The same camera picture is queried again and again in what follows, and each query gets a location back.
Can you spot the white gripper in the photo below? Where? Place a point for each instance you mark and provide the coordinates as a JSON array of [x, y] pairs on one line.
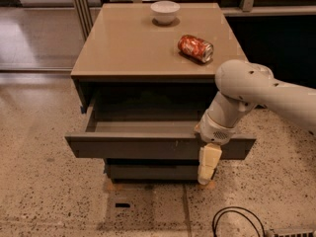
[[215, 132]]

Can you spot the white ceramic bowl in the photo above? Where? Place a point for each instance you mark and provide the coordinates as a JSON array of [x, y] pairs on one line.
[[164, 12]]

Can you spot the grey power strip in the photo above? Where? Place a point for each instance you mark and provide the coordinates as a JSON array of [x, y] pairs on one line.
[[291, 232]]

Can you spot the grey top drawer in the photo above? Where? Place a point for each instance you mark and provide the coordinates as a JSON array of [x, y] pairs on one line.
[[122, 131]]

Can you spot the grey bottom drawer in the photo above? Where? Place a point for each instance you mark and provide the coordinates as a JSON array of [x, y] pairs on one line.
[[151, 169]]

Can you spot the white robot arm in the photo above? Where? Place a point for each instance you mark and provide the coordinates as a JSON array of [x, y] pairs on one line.
[[242, 86]]

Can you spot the red soda can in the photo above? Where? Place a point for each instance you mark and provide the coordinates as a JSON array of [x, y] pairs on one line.
[[196, 48]]

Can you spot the grey-brown drawer cabinet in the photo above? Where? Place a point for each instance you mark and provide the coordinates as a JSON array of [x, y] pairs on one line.
[[128, 58]]

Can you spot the grey drawer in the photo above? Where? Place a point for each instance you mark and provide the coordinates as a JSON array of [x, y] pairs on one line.
[[151, 169], [122, 131]]

